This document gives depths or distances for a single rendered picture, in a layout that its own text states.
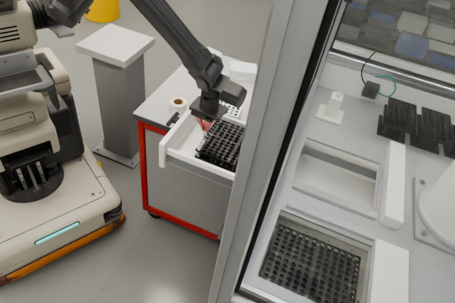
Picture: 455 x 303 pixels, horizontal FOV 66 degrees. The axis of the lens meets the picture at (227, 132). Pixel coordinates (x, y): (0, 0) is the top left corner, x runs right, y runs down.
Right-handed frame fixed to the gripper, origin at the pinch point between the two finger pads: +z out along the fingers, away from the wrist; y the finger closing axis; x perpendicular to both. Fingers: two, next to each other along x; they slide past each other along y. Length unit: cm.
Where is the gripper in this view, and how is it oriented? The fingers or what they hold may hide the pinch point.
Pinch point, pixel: (205, 128)
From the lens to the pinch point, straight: 112.2
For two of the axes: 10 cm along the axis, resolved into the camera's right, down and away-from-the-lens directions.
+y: -9.0, -3.9, 2.1
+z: -1.4, 7.1, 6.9
